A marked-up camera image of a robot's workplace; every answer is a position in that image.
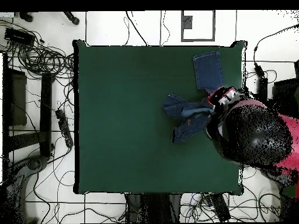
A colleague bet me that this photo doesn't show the blue denim jeans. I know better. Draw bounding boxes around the blue denim jeans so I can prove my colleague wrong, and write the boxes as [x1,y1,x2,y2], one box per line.
[161,50,225,145]

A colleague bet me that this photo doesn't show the black upright bar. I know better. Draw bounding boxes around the black upright bar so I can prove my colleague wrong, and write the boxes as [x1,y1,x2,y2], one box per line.
[256,78,269,102]

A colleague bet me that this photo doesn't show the black power adapter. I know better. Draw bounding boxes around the black power adapter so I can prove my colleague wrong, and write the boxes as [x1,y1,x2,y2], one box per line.
[253,62,266,78]

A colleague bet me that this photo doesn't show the black cabinet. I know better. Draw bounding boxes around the black cabinet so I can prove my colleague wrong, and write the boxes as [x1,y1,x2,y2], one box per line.
[272,59,299,113]

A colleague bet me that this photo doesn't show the black power strip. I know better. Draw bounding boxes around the black power strip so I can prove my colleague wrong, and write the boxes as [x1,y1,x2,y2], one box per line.
[204,193,231,222]
[55,108,74,148]

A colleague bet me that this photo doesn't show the dark green table cloth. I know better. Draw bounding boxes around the dark green table cloth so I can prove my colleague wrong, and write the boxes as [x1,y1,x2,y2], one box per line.
[72,39,248,195]

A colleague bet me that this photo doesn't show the black metal column stand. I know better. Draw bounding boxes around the black metal column stand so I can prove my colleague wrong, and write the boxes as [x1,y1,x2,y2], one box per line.
[126,192,182,223]

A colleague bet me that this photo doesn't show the black stand foot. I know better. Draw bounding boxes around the black stand foot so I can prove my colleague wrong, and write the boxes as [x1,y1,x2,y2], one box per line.
[63,11,80,25]
[18,11,33,23]

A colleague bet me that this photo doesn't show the black electronics box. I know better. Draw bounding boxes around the black electronics box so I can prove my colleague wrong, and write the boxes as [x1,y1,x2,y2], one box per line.
[4,27,36,46]

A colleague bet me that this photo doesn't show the grey chair base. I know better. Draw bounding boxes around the grey chair base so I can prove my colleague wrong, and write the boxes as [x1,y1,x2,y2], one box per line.
[3,155,50,223]

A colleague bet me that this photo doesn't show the grey square frame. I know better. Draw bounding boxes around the grey square frame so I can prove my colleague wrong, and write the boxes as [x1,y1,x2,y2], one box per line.
[180,10,216,43]

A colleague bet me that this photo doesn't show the black frame stand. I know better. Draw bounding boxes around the black frame stand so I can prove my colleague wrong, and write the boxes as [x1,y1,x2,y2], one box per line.
[2,53,55,162]

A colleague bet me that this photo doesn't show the black cable tangle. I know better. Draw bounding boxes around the black cable tangle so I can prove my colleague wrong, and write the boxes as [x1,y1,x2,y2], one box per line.
[0,20,75,79]

